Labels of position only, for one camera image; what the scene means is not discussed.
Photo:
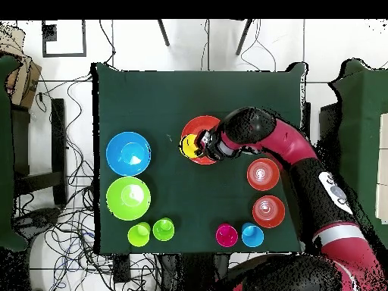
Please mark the small orange bowl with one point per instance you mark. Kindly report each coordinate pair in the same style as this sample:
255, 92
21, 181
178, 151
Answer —
268, 211
263, 174

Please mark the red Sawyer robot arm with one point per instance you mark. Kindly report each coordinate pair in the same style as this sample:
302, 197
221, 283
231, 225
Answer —
291, 142

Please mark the blue bowl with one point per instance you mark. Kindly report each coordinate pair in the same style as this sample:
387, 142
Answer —
128, 153

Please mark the yellow cup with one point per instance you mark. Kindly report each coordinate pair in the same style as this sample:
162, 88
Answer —
188, 145

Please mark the grey stand base with knob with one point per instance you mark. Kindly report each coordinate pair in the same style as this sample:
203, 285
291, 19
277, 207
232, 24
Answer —
36, 221

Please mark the cardboard box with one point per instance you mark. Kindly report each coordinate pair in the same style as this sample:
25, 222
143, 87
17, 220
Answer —
22, 81

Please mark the black square floor frame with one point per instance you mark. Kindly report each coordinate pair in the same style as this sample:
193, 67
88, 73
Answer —
49, 33

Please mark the blue cup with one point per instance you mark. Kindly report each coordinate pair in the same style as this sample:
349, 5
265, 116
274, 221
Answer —
252, 235

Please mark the large orange bowl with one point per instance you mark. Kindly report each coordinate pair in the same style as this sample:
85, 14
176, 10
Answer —
197, 124

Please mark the pink cup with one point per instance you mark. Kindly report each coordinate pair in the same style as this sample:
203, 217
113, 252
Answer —
226, 235

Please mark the black tripod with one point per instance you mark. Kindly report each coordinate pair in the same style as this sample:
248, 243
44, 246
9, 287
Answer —
163, 33

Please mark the black power strip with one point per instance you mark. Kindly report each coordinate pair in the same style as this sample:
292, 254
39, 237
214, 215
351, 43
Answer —
122, 268

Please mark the dark green side tablecloth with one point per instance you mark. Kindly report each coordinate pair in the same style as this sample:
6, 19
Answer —
363, 121
6, 151

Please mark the lime green bowl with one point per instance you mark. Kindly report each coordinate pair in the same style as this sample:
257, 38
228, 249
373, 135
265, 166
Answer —
128, 198

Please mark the lime green cup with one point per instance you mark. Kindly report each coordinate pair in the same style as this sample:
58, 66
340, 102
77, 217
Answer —
138, 235

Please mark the black bench frame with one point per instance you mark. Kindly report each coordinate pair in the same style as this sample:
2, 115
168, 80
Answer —
329, 121
59, 145

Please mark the white block stack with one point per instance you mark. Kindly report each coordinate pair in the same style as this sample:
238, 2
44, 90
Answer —
382, 151

